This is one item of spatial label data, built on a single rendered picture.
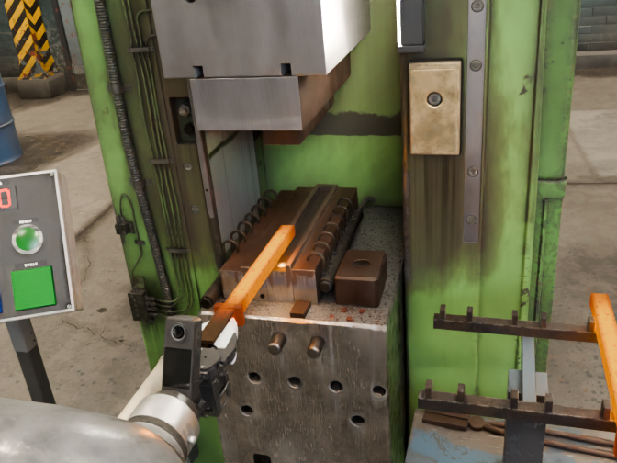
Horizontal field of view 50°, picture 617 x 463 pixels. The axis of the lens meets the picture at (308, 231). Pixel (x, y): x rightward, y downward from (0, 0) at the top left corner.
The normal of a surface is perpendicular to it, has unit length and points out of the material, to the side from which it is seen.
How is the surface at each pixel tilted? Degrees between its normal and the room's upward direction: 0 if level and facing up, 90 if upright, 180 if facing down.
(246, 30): 90
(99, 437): 38
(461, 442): 0
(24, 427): 31
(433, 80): 90
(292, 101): 90
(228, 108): 90
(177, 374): 62
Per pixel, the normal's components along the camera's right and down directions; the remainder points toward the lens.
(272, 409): -0.26, 0.44
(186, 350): -0.28, -0.04
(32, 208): 0.11, -0.09
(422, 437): -0.08, -0.90
